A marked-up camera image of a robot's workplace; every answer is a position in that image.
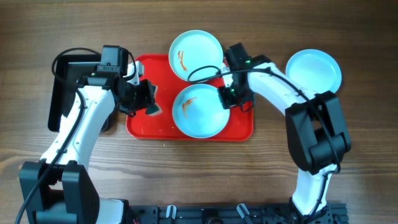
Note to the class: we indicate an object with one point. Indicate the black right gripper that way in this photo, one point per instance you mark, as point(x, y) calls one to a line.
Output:
point(226, 97)

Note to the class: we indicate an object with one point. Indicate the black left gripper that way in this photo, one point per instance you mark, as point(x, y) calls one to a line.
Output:
point(144, 95)

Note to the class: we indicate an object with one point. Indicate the green white sponge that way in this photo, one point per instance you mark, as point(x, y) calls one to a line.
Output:
point(154, 109)

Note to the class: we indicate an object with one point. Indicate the light blue plate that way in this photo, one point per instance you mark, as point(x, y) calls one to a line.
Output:
point(315, 70)
point(192, 50)
point(197, 111)

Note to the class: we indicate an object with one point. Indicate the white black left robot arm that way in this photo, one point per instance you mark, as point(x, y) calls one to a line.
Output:
point(57, 188)

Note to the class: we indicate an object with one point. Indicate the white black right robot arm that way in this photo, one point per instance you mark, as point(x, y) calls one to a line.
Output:
point(317, 134)

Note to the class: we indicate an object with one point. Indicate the red plastic tray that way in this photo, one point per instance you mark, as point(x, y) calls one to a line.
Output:
point(162, 126)

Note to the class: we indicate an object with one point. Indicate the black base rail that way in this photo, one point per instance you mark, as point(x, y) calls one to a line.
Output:
point(332, 213)

